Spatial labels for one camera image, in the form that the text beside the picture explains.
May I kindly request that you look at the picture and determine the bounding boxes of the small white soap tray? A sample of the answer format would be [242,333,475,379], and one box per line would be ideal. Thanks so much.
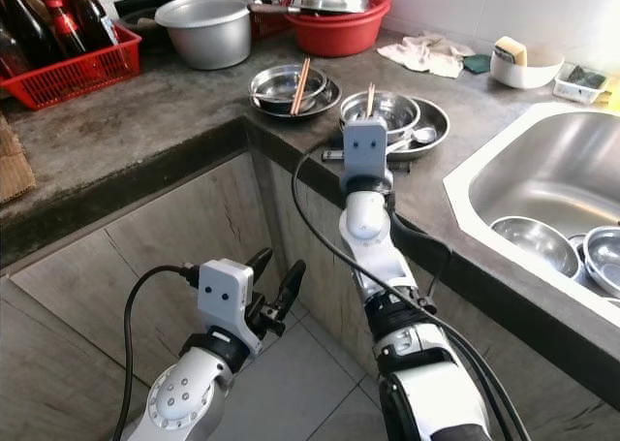
[553,65,610,105]

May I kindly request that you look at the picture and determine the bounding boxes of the deep steel bowl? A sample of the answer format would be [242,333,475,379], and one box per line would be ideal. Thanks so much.
[341,90,423,139]

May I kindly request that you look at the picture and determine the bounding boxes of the white ceramic bowl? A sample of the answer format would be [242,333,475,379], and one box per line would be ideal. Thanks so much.
[490,47,565,90]

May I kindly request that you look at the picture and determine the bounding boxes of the woven straw mat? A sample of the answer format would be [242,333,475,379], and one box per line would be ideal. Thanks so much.
[0,121,38,205]

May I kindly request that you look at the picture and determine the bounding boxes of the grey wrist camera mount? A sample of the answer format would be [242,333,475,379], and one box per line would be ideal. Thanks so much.
[341,118,391,190]
[197,259,259,355]

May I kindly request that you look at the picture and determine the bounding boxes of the white crumpled cloth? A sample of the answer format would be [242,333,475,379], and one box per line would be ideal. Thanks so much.
[378,34,476,79]

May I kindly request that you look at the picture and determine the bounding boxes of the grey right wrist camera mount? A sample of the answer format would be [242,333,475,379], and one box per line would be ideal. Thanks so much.
[341,118,391,190]

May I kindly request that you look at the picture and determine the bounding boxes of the yellow sponge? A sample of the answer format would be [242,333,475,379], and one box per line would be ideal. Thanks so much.
[494,36,529,67]

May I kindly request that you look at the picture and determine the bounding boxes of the steel spoon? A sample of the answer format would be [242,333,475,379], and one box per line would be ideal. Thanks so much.
[387,126,439,154]

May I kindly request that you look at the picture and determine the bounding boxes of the dark squat bottle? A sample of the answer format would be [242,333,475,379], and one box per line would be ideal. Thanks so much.
[0,29,28,79]

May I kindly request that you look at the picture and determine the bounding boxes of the aluminium cooking pot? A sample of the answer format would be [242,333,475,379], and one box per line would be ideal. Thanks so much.
[155,0,255,72]

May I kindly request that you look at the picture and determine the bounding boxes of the small steel bowl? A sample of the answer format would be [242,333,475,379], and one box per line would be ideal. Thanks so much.
[252,64,329,107]

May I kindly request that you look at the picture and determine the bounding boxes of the steel bowl with ring base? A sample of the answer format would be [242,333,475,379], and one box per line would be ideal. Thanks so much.
[491,216,582,280]

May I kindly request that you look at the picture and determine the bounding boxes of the steel plate under bowl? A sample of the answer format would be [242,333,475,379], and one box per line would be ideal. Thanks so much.
[249,71,343,120]

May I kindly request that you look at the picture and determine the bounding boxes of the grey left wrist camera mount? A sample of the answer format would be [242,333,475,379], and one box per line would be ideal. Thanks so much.
[197,259,259,355]

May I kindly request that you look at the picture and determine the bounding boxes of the stainless steel sink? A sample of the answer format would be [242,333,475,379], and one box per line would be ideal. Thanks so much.
[443,102,620,328]

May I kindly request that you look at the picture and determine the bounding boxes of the dark bottle with label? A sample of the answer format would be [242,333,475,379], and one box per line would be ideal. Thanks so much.
[63,0,122,50]

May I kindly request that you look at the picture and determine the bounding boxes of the red capped sauce bottle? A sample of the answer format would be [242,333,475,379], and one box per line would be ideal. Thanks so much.
[35,0,85,59]

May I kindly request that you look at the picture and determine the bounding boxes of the red plastic rack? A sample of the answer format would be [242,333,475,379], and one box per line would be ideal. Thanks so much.
[223,0,296,41]

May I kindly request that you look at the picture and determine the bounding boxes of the red plastic basin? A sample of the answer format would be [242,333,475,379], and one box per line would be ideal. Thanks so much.
[286,0,392,58]

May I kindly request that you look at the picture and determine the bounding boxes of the shallow steel plate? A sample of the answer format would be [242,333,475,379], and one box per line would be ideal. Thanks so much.
[344,96,451,161]

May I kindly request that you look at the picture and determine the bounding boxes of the wood grain cabinet door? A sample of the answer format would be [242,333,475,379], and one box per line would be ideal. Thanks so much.
[8,150,282,403]
[252,155,388,369]

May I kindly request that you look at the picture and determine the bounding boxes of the shiny steel bowl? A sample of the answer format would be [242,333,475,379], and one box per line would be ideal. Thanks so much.
[580,226,620,299]

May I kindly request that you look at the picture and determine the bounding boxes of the green scouring pad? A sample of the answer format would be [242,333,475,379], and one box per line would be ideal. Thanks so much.
[463,53,493,76]

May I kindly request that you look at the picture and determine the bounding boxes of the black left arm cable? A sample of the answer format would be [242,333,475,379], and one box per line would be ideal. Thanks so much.
[111,264,202,441]

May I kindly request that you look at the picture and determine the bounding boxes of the tall dark glass bottle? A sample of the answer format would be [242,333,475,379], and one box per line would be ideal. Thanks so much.
[0,0,61,69]

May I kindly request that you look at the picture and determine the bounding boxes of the red plastic bottle basket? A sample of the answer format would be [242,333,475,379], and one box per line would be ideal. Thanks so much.
[0,24,143,110]

